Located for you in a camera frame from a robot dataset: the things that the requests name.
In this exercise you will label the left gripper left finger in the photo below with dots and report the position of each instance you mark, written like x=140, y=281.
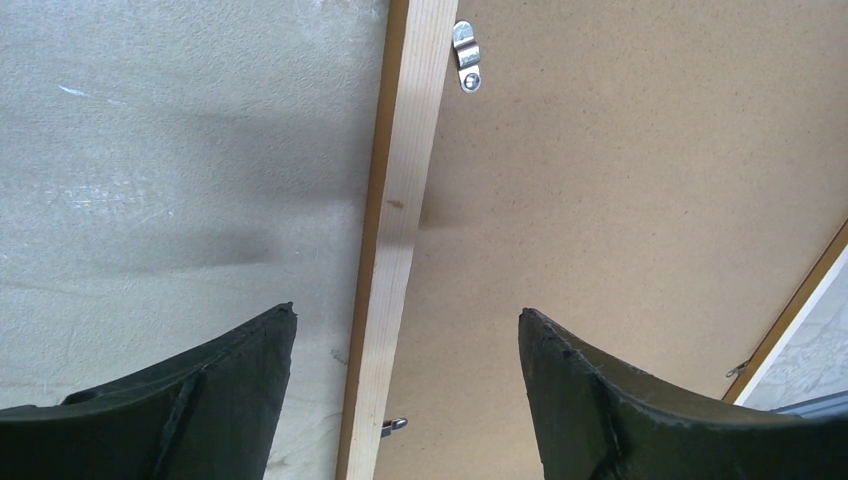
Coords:
x=210, y=412

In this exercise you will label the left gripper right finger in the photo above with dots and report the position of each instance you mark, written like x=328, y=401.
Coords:
x=598, y=417

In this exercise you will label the brown frame backing board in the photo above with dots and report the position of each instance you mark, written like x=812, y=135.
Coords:
x=629, y=199

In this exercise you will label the wooden picture frame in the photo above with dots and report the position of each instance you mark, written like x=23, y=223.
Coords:
x=397, y=232

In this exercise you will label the aluminium rail frame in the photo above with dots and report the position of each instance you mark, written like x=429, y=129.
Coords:
x=832, y=405

